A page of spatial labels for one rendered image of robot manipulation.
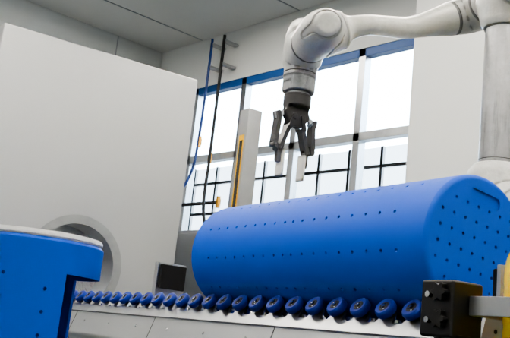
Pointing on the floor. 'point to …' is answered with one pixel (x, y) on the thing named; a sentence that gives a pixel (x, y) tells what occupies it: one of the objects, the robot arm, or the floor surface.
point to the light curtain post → (246, 157)
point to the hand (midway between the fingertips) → (290, 167)
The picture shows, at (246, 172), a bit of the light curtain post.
